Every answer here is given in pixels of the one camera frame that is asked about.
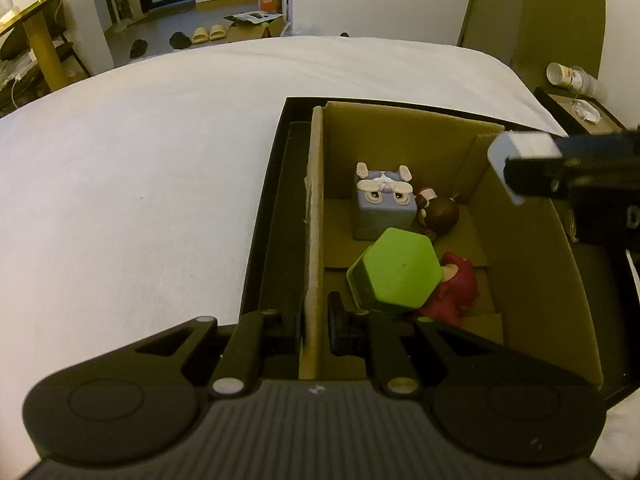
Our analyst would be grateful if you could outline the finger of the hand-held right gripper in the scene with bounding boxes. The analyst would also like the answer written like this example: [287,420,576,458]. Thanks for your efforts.
[487,130,581,206]

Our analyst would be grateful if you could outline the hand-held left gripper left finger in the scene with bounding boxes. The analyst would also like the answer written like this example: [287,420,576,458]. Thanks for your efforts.
[132,306,307,401]

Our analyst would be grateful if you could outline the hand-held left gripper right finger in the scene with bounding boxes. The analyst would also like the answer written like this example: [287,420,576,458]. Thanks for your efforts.
[327,292,506,401]

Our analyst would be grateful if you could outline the green hexagonal box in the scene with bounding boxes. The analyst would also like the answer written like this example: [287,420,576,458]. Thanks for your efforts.
[346,227,445,317]

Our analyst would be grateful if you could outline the brown cardboard box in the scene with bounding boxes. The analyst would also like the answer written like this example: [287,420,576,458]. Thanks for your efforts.
[298,101,606,392]

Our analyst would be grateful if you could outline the brown head doll figure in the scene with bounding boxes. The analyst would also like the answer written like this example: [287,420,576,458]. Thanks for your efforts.
[415,186,461,242]

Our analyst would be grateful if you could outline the red doll figure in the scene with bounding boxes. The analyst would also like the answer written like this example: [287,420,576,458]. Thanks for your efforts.
[414,252,480,332]

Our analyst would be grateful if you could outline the black shallow tray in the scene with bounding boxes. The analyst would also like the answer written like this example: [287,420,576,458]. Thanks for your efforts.
[239,96,640,409]

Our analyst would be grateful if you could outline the blue cube dog toy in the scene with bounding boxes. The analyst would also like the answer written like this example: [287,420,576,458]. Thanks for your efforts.
[350,162,419,242]

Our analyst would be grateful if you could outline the dark nightstand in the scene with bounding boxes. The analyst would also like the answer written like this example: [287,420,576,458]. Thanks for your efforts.
[533,85,640,137]

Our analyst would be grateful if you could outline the white face mask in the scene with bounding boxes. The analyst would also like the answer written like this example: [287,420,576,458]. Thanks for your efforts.
[572,99,602,124]

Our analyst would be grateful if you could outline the tipped paper cup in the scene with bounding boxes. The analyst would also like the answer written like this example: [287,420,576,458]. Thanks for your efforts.
[570,66,599,99]

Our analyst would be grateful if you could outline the olive headboard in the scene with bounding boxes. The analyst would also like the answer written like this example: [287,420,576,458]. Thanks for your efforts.
[457,0,609,92]

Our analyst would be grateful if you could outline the flat cardboard box on floor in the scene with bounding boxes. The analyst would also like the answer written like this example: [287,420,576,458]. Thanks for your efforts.
[223,10,286,42]

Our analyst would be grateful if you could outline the yellow table leg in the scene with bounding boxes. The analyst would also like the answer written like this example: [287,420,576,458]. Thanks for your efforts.
[24,10,77,89]

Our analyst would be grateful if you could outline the gold edged table top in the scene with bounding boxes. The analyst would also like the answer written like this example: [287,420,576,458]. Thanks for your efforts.
[0,0,68,36]

